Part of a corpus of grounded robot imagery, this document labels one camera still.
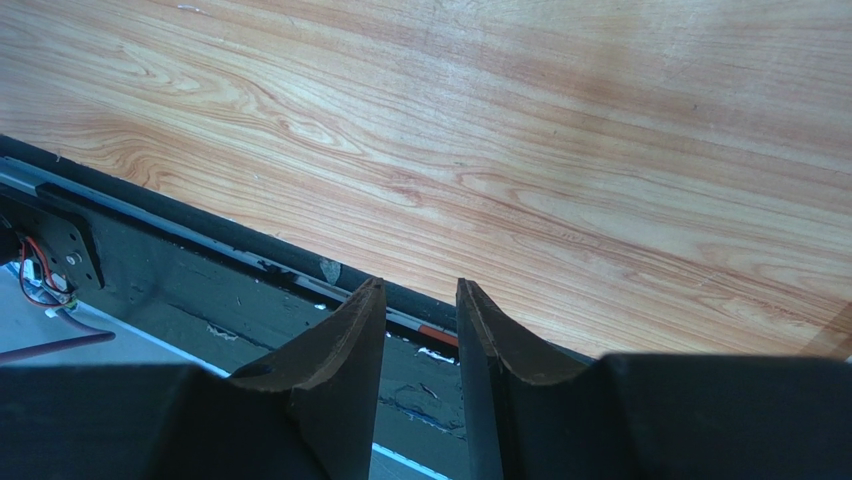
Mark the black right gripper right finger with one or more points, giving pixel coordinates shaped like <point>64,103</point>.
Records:
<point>533,412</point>

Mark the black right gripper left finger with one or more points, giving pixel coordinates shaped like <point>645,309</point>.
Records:
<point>304,411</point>

